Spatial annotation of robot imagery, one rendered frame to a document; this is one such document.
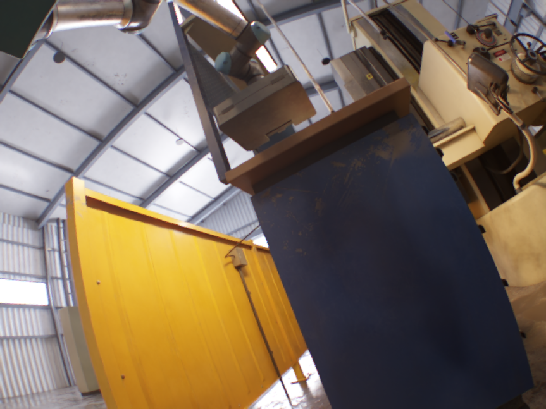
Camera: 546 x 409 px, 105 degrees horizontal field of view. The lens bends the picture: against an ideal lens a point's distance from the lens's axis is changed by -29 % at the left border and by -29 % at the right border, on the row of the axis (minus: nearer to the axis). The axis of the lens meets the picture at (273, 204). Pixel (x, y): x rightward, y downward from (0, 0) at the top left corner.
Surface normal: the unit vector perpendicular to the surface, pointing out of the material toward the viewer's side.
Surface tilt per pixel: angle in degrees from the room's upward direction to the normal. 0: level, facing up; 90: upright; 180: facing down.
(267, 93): 90
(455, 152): 90
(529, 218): 90
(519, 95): 90
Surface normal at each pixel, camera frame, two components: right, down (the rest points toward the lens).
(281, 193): -0.38, -0.21
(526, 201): -0.73, 0.02
